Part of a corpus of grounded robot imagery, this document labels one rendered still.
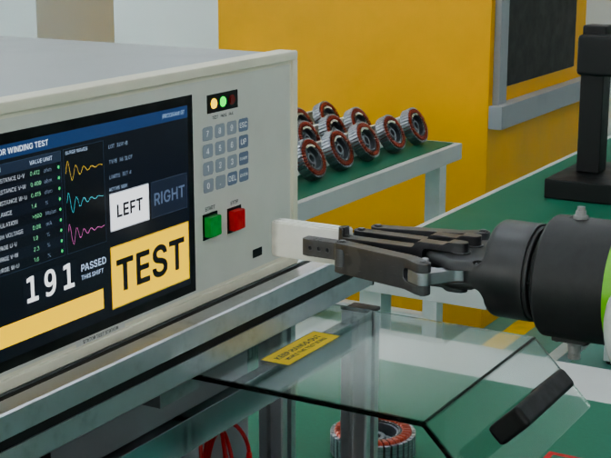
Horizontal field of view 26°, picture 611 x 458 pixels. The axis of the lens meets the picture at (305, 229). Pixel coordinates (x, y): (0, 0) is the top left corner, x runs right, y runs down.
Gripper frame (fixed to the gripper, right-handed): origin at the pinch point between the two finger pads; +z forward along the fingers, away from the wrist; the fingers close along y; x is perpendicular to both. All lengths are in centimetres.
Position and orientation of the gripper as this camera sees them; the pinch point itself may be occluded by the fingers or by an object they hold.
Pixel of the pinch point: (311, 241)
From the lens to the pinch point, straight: 109.6
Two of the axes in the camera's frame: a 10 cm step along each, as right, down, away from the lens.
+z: -8.6, -1.2, 4.9
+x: 0.0, -9.7, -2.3
